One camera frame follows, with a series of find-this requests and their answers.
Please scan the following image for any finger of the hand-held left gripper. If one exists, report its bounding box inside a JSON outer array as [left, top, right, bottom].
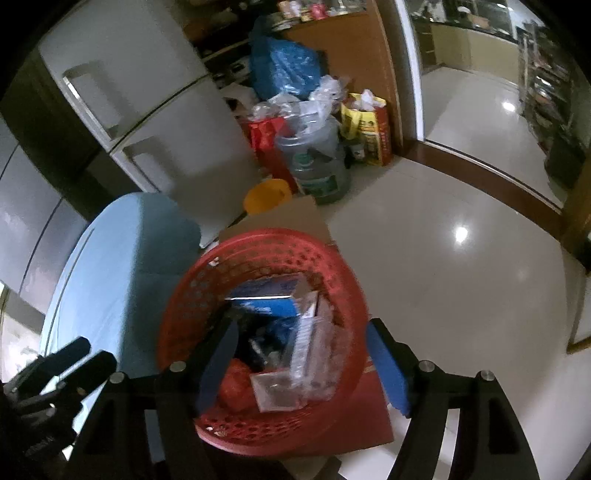
[[60, 351, 118, 393], [39, 337, 90, 372]]

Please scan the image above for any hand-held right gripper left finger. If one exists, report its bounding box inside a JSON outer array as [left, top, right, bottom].
[[69, 318, 238, 480]]

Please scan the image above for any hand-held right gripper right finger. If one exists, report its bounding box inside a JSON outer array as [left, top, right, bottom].
[[366, 318, 541, 480]]

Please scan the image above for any clear crinkled plastic wrap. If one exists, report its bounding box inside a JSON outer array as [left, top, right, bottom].
[[307, 318, 352, 403]]

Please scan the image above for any crushed blue white paper cup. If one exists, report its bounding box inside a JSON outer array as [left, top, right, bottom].
[[226, 273, 308, 319]]

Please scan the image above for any red plastic basket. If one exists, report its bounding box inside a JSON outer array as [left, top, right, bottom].
[[156, 228, 370, 449]]

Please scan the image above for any white red medicine box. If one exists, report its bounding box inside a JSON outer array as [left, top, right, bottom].
[[290, 291, 334, 385]]

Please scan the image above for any blue tablecloth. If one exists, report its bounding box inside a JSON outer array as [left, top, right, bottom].
[[39, 193, 201, 444]]

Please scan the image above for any grey refrigerator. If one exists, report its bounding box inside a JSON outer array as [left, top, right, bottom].
[[0, 115, 93, 301]]

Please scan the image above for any large brown cardboard box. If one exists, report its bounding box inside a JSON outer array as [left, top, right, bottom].
[[217, 196, 393, 480]]

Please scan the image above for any yellow plastic bucket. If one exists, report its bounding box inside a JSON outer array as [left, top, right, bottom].
[[243, 179, 293, 215]]

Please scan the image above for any large clear water jug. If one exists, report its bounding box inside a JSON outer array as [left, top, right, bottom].
[[276, 115, 352, 206]]

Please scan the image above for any large red gift bag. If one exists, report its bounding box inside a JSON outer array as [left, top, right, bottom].
[[249, 116, 296, 183]]

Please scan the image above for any yellow paper bag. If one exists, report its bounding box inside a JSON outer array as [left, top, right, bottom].
[[340, 92, 394, 167]]

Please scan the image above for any white plastic shopping bag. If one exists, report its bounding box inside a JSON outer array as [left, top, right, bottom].
[[252, 76, 354, 134]]

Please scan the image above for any white refrigerator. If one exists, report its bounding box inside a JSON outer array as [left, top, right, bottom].
[[37, 0, 264, 247]]

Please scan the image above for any large blue plastic sack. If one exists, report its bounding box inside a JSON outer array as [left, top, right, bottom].
[[249, 18, 326, 100]]

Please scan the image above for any dark goods rack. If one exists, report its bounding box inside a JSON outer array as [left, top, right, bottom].
[[517, 23, 587, 195]]

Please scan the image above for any wooden shelf cabinet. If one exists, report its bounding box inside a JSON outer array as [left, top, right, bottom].
[[272, 0, 404, 158]]

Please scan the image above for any beige kitchen counter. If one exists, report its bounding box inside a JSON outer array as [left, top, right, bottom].
[[429, 14, 522, 88]]

